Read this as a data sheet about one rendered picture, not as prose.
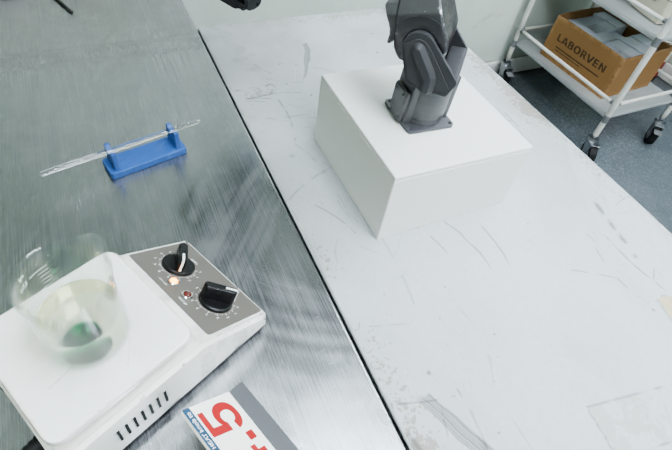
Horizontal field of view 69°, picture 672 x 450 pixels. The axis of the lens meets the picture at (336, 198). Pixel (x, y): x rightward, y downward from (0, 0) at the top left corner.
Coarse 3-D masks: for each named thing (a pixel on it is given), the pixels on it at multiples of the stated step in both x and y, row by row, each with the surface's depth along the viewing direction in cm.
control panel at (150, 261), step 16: (144, 256) 47; (160, 256) 48; (192, 256) 50; (160, 272) 46; (208, 272) 49; (176, 288) 45; (192, 288) 46; (192, 304) 44; (240, 304) 47; (208, 320) 43; (224, 320) 44; (240, 320) 45
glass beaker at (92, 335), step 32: (32, 256) 33; (64, 256) 35; (96, 256) 36; (32, 288) 34; (32, 320) 31; (64, 320) 31; (96, 320) 33; (128, 320) 38; (64, 352) 34; (96, 352) 35
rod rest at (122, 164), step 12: (108, 144) 60; (144, 144) 64; (156, 144) 65; (168, 144) 65; (180, 144) 65; (108, 156) 61; (120, 156) 62; (132, 156) 63; (144, 156) 63; (156, 156) 63; (168, 156) 64; (108, 168) 61; (120, 168) 61; (132, 168) 61; (144, 168) 63
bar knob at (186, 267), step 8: (184, 248) 48; (168, 256) 48; (176, 256) 48; (184, 256) 47; (168, 264) 47; (176, 264) 46; (184, 264) 46; (192, 264) 49; (176, 272) 47; (184, 272) 47; (192, 272) 48
